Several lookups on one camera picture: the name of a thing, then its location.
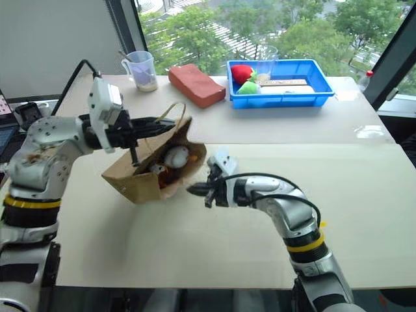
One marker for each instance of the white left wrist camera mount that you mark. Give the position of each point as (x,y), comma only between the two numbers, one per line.
(102,107)

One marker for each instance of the brown paper bag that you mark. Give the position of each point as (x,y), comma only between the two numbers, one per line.
(139,185)

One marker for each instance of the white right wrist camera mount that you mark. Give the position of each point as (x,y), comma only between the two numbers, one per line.
(224,164)

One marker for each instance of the wooden ruler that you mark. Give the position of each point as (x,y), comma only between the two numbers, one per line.
(286,82)

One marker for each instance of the clear glass cup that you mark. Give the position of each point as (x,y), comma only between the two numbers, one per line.
(268,61)

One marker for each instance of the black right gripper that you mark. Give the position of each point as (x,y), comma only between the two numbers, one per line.
(216,191)

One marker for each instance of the white chick plush toy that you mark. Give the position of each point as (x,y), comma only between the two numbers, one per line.
(175,156)

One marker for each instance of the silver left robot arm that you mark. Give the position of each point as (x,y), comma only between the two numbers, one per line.
(39,162)

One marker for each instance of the pale pink plush toy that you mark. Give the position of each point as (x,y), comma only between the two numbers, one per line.
(172,191)

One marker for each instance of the red strawberry plush toy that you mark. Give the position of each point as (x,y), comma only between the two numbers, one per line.
(242,74)

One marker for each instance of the dark window frame post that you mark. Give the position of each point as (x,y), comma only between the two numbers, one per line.
(125,32)
(391,55)

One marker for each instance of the clear plastic measuring cup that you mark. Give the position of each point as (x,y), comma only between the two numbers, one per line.
(143,73)

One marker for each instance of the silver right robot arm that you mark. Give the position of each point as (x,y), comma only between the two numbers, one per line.
(292,211)

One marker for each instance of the spoon in measuring cup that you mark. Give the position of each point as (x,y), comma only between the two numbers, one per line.
(125,56)

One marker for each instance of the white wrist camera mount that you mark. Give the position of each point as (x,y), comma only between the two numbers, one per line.
(224,164)
(102,107)

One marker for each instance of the red brick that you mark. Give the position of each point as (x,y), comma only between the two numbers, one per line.
(195,84)

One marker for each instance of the green plush toy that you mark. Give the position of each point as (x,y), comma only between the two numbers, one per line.
(249,88)

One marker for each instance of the clear bottle with red cap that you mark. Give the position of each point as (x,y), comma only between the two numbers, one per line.
(365,81)

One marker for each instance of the dark rounded shape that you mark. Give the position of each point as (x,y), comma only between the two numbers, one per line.
(398,297)

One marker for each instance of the white flat block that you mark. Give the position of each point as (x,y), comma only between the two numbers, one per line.
(287,89)

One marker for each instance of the black device on desk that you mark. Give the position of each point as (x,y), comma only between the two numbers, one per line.
(29,113)

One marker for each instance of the laptop computer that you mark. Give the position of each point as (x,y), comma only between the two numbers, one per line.
(6,130)

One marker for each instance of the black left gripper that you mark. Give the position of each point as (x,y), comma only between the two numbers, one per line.
(122,133)

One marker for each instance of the orange plush toy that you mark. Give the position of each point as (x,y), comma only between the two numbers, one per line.
(167,177)

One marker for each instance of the blue plastic bin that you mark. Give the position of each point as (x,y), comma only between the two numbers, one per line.
(282,97)

